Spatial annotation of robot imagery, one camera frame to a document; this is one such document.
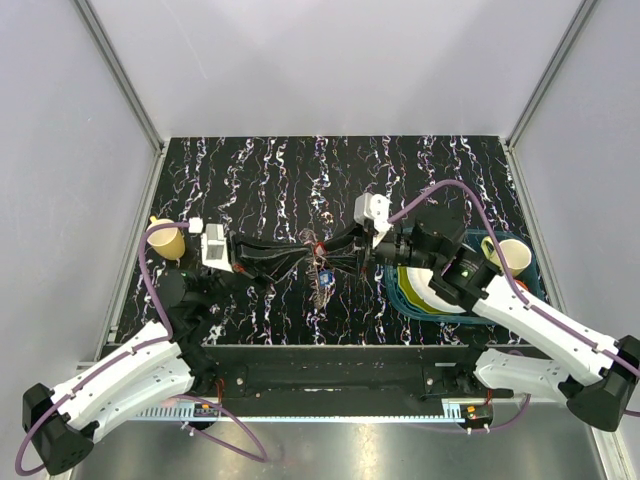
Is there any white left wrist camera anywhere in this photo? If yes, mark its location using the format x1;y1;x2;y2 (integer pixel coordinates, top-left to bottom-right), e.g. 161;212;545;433
188;217;233;272

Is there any teal plastic dish basket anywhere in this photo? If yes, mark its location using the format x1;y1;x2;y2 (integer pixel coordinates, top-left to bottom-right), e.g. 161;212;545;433
384;254;546;325

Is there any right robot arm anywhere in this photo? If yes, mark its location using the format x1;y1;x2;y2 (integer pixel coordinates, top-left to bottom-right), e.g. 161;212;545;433
315;209;639;432

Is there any white plate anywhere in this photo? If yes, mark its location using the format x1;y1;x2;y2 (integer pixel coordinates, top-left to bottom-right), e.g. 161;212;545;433
407;267;464;315

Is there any orange cup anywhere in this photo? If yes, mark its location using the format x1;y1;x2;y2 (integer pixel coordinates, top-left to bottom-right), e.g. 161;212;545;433
515;279;530;292

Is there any yellow-green plate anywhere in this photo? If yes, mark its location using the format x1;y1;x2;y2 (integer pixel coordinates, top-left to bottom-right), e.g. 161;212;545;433
397;267;429;311

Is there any red plastic key tag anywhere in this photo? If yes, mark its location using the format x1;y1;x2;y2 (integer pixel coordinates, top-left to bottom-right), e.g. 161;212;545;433
314;242;326;256

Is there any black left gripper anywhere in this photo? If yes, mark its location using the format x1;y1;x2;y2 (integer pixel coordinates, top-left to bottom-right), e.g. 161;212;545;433
199;231;311;310

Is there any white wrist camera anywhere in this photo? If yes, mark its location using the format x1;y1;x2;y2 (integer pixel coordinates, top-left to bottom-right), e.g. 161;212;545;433
188;217;233;272
353;193;391;234

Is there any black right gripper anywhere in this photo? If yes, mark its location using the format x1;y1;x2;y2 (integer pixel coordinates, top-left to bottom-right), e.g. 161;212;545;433
315;218;441;277

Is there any aluminium frame post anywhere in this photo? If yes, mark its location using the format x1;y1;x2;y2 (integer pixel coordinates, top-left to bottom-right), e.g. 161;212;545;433
71;0;165;153
504;0;600;149

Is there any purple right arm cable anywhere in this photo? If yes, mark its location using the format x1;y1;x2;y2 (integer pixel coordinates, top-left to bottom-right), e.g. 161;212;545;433
387;179;640;434

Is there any left aluminium frame post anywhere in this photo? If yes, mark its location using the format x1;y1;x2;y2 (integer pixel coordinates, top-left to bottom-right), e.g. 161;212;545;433
71;0;165;153

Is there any right aluminium frame post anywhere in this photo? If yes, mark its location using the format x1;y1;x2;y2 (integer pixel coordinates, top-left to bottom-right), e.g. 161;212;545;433
504;0;600;149

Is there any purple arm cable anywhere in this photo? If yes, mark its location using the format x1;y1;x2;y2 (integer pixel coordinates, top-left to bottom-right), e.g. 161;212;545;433
14;222;271;476
387;179;640;434

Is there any cream mug in basket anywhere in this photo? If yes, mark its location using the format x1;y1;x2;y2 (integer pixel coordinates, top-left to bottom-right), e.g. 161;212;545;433
480;236;533;278

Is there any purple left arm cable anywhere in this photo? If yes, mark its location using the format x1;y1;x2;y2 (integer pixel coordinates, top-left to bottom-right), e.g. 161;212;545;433
14;222;271;476

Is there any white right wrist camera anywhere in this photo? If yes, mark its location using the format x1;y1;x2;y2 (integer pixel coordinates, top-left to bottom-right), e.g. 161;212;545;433
353;193;391;234

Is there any yellow mug on table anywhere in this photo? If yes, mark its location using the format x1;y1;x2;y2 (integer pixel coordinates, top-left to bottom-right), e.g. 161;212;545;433
147;227;186;261

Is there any blue plastic key tag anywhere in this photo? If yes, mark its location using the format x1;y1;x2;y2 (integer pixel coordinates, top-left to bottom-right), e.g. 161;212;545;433
318;270;334;287

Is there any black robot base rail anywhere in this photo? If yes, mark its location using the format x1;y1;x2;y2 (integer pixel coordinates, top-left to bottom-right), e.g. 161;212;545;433
139;343;561;406

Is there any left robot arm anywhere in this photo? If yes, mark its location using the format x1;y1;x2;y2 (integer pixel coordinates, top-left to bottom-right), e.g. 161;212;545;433
19;225;311;475

